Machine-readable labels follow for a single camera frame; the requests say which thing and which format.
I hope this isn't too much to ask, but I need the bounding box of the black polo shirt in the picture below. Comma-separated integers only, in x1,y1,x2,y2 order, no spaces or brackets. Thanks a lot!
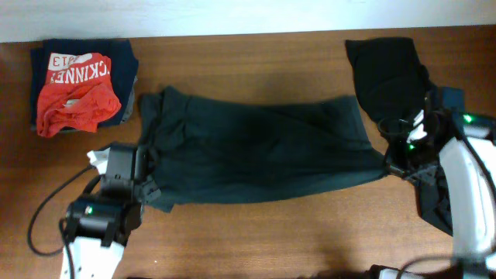
345,37,453,235

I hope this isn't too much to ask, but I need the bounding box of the dark green t-shirt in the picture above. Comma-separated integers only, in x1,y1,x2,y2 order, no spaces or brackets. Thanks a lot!
139,87,386,212

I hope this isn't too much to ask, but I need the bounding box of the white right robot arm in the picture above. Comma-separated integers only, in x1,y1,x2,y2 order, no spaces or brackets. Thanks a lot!
358,87,495,278

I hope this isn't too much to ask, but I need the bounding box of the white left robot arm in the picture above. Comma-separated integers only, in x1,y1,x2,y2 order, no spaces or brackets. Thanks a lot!
60,143,161,278

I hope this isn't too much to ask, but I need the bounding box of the navy folded garment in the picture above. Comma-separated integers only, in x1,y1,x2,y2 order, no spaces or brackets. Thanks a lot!
30,39,139,129

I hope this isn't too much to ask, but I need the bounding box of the red printed t-shirt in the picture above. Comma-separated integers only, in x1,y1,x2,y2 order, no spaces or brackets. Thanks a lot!
36,53,122,138

